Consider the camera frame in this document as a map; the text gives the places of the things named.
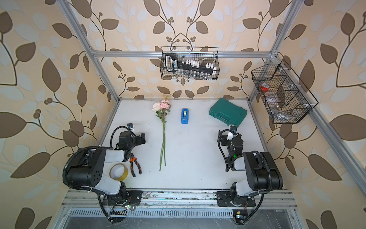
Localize green plastic tool case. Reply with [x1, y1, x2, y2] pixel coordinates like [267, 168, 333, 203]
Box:
[209, 98, 247, 127]

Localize black wire basket wall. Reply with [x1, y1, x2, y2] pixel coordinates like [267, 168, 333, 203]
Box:
[251, 60, 318, 124]
[160, 46, 220, 81]

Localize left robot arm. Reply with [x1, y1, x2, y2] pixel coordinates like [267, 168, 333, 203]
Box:
[63, 124, 146, 208]

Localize black wire basket right wall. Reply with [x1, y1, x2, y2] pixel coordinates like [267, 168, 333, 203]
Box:
[251, 60, 318, 124]

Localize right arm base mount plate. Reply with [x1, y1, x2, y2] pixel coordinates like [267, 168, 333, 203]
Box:
[215, 191, 256, 208]

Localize orange black pliers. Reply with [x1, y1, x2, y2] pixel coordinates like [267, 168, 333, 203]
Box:
[129, 156, 143, 178]

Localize yellow tape roll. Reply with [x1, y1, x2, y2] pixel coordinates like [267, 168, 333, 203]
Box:
[109, 163, 129, 181]

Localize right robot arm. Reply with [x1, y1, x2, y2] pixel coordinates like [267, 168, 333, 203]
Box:
[215, 126, 284, 207]

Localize black socket set holder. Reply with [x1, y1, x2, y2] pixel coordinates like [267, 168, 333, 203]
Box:
[162, 52, 220, 75]

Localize pink flower bouquet green stems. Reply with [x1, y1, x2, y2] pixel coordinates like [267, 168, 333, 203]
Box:
[152, 96, 171, 171]

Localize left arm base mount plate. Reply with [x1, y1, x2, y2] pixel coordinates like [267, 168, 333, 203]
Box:
[104, 190, 143, 206]

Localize blue tape dispenser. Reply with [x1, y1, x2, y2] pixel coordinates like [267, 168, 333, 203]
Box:
[181, 108, 189, 124]

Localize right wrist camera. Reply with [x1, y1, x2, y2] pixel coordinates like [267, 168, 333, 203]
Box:
[230, 125, 237, 133]

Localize red small object in basket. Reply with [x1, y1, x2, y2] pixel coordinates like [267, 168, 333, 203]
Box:
[260, 83, 270, 92]

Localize black wire basket back wall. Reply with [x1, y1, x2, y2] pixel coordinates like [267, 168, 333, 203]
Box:
[160, 46, 220, 81]

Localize clear plastic bag in basket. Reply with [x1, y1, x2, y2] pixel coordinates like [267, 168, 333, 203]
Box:
[265, 94, 288, 119]

